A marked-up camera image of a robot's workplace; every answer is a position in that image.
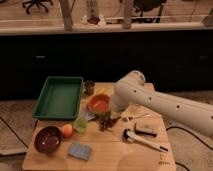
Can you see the green pepper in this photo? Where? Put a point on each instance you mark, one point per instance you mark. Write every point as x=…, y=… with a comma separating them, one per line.
x=103, y=115

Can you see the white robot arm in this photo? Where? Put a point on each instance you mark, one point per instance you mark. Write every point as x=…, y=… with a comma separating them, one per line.
x=131, y=88

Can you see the orange-red bowl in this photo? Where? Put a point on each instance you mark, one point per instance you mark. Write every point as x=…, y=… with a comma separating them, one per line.
x=99, y=104

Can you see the dark purple bowl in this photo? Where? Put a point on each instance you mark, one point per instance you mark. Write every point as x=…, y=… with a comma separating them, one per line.
x=48, y=140

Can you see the dark metal cup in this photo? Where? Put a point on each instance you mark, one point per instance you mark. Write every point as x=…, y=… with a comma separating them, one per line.
x=89, y=87

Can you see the grey spatula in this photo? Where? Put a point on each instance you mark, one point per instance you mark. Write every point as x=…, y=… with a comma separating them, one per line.
x=87, y=115

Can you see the bunch of dark grapes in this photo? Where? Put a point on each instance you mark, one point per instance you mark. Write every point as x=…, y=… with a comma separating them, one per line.
x=107, y=122

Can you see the silver spoon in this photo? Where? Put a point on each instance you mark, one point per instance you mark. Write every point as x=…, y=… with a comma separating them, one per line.
x=129, y=118

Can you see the green plastic tray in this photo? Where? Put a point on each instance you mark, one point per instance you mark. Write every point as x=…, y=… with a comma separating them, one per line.
x=59, y=99

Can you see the small green cup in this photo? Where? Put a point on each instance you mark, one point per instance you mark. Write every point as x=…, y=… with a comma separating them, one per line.
x=80, y=125

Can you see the black white dish brush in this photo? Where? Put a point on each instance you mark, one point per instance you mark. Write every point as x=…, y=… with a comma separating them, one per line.
x=131, y=137

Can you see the brown black block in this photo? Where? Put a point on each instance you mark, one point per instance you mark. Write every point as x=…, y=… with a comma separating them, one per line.
x=140, y=128

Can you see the orange fruit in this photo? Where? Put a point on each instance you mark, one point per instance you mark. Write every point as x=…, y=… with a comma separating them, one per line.
x=67, y=130

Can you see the blue sponge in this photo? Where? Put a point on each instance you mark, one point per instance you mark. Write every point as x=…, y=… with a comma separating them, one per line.
x=79, y=151

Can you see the office chair right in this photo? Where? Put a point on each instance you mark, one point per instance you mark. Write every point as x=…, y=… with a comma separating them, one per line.
x=142, y=6

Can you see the office chair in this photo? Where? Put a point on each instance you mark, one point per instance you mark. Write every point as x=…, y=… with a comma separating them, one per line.
x=142, y=6
x=38, y=3

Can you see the office chair left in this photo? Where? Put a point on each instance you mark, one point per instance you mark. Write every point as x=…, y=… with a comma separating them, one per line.
x=38, y=3

